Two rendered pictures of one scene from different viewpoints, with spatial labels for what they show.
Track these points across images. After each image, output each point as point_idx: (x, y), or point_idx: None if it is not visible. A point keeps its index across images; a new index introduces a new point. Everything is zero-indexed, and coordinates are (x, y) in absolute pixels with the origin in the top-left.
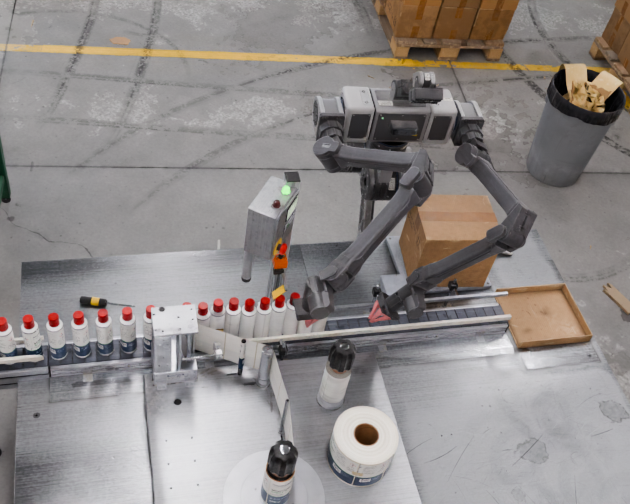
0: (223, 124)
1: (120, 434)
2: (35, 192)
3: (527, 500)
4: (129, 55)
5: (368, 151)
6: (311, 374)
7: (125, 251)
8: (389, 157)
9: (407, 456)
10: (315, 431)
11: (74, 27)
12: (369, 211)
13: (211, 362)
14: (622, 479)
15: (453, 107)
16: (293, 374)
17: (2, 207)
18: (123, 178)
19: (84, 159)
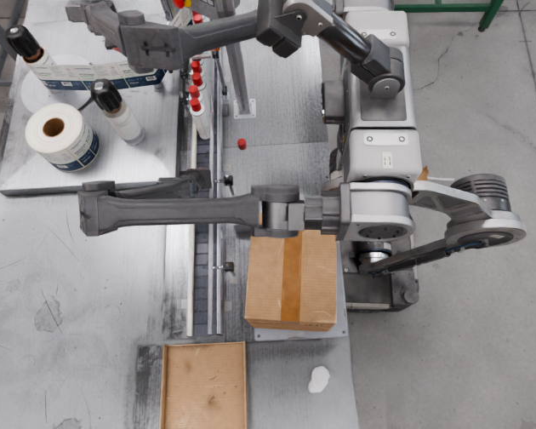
0: None
1: (145, 8)
2: (493, 46)
3: (6, 292)
4: None
5: (241, 17)
6: (159, 123)
7: (432, 109)
8: (206, 23)
9: (76, 197)
10: (105, 120)
11: None
12: (418, 251)
13: None
14: None
15: (363, 164)
16: (162, 110)
17: (471, 27)
18: (524, 105)
19: None
